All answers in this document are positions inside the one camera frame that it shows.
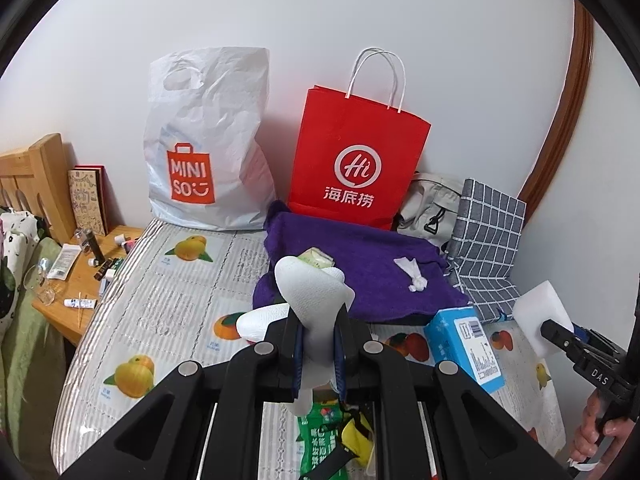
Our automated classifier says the green snack packet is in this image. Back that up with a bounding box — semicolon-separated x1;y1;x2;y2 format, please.
296;400;354;480

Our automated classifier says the purple towel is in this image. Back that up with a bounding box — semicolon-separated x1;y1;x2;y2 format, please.
253;200;469;324

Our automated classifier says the brown wooden door frame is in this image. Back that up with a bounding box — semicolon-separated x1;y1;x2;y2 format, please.
518;0;594;223

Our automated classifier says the fruit print tablecloth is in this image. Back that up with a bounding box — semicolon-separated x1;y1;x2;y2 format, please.
51;220;566;479

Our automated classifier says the white Miniso plastic bag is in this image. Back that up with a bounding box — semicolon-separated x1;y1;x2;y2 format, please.
143;47;276;231

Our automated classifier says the white cream tube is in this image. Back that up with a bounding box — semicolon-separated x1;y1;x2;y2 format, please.
63;298;96;309

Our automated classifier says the white foam sponge block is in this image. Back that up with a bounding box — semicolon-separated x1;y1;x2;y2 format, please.
513;281;574;359

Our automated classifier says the beige canvas backpack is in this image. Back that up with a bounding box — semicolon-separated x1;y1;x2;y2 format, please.
397;172;463;252

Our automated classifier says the clear plastic bag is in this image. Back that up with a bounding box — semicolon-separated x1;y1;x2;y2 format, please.
394;257;428;292

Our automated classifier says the white work glove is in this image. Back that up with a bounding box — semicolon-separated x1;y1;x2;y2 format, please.
235;256;355;417

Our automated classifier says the green tissue packet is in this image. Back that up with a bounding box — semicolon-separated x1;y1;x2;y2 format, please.
297;247;335;269

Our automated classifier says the wooden bed headboard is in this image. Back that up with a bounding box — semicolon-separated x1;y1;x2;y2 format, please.
0;133;76;243

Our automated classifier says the blue grid plaid cushion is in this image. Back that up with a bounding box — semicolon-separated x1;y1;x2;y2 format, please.
446;179;526;323

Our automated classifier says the person's right hand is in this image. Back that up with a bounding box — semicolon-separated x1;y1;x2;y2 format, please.
570;390;636;468

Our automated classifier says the patterned notebook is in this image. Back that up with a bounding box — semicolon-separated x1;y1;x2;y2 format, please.
67;165;108;236

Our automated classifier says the red Haidilao paper bag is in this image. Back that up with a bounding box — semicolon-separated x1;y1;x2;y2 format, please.
286;47;431;230

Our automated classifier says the blue tissue pack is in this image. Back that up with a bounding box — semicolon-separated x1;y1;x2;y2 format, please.
424;307;504;393

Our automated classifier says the wooden side table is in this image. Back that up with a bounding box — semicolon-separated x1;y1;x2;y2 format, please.
32;226;143;347

